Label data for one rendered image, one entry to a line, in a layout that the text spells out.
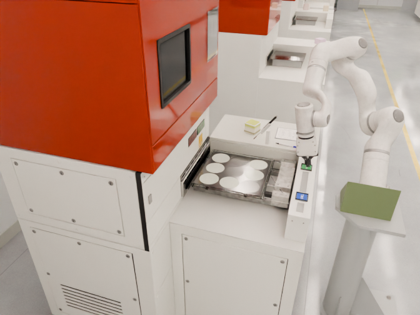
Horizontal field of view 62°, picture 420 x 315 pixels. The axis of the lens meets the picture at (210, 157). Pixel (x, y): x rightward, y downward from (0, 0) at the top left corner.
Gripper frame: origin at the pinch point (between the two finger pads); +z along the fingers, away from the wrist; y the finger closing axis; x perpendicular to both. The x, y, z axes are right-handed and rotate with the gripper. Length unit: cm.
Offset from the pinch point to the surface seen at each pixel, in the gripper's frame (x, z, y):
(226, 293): -46, 50, -40
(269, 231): -37.7, 14.3, -15.2
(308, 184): -15.0, 3.5, 1.1
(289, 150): 15.3, 0.9, -11.5
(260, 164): 5.5, 3.9, -26.3
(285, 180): -2.9, 9.0, -11.6
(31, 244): -66, 7, -129
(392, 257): 53, 112, 48
